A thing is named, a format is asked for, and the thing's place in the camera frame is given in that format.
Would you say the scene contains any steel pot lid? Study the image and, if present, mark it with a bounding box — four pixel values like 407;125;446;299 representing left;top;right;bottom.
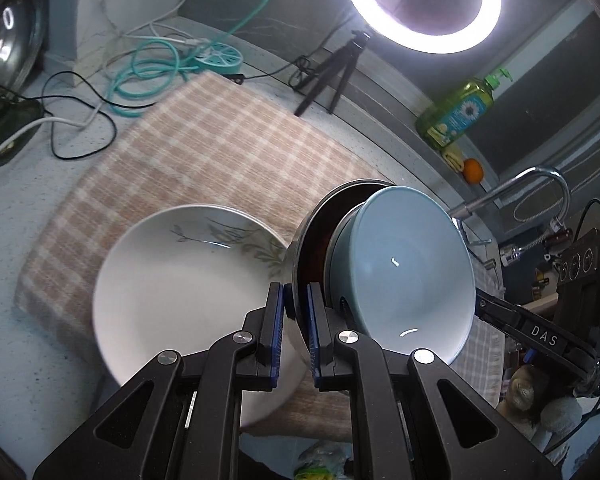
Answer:
0;0;48;91

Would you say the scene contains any white ring light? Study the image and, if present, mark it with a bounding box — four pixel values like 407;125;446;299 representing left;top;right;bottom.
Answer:
342;0;502;54

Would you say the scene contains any black ring light cable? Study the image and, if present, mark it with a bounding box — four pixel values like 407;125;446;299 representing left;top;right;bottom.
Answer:
227;30;351;92

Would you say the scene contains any chrome kitchen faucet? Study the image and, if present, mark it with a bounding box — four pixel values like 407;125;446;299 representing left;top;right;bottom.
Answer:
447;166;572;261

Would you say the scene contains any beige checked cloth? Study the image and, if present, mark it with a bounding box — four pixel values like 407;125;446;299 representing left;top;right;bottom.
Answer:
14;71;506;436

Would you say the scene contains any black mini tripod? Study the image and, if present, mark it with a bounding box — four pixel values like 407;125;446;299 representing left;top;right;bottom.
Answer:
294;30;373;117

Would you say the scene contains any green dish soap bottle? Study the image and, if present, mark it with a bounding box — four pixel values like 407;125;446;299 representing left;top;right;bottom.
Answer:
415;67;513;151

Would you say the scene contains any yellow sponge cloth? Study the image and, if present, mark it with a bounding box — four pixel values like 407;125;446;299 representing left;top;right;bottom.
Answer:
440;146;466;170

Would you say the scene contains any person's right hand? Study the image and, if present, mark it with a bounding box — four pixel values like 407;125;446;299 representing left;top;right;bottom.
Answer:
500;366;583;431

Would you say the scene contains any stainless steel bowl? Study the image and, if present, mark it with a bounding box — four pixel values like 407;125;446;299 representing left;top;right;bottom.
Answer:
282;178;396;376

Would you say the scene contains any dark green dish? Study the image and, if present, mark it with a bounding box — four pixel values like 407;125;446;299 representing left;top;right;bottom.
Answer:
0;92;46;166

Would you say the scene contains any colourful plastic bag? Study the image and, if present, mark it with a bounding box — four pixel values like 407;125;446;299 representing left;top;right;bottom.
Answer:
292;441;353;480

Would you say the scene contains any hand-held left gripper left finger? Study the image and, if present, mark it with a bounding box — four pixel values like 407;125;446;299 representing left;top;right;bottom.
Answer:
32;282;286;480

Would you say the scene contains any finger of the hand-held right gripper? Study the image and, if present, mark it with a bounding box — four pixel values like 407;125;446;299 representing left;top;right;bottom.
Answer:
472;290;527;342

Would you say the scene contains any white plate with leaf print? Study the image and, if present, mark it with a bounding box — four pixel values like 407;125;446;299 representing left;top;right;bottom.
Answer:
92;203;301;426

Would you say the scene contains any round teal power strip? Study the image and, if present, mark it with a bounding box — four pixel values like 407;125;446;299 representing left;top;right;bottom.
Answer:
194;41;243;72

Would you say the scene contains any metal sprayer hose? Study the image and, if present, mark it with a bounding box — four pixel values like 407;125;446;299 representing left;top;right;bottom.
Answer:
500;200;573;267

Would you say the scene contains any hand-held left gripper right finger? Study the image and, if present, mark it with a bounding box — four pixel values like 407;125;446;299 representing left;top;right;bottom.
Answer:
305;282;561;480

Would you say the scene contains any light blue bowl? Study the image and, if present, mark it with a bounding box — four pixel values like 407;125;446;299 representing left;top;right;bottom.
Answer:
327;185;476;367

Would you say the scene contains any thin black cable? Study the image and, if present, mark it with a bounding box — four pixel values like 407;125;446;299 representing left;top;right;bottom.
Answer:
40;71;118;161

